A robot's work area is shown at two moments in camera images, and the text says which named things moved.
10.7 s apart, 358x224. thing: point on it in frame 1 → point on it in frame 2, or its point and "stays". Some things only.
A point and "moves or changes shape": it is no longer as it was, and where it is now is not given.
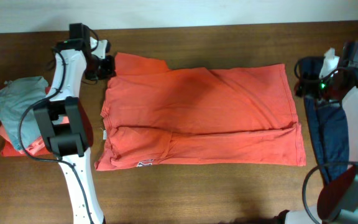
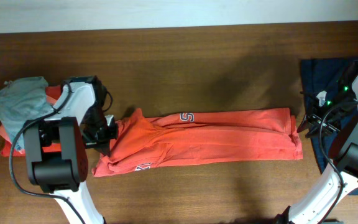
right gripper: (304, 86) → (313, 119)
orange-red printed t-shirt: (153, 115) moves or changes shape
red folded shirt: (7, 150) stays
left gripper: (109, 71) → (93, 142)
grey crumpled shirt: (12, 102) stays
